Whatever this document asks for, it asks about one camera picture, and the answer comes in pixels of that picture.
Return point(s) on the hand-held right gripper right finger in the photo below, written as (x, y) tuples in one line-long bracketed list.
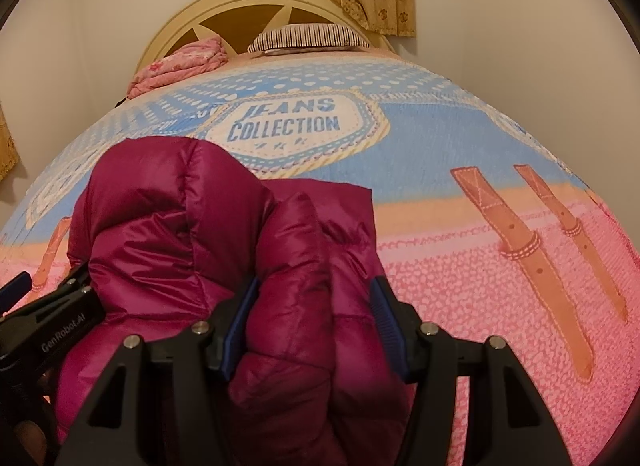
[(389, 316)]

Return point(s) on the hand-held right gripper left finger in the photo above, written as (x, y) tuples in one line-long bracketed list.
[(241, 326)]

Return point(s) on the magenta puffer jacket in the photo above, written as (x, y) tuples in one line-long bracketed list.
[(175, 226)]

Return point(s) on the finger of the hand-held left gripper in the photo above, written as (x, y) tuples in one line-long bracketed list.
[(15, 287), (75, 282)]

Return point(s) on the folded pink floral quilt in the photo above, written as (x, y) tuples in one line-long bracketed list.
[(175, 65)]

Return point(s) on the beige side window curtain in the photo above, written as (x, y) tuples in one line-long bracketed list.
[(6, 145)]

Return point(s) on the cream wooden headboard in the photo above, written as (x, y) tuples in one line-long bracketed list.
[(240, 0)]

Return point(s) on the pink and blue printed blanket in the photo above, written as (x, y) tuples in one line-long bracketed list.
[(450, 170)]

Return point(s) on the striped pillow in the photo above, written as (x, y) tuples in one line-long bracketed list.
[(310, 38)]

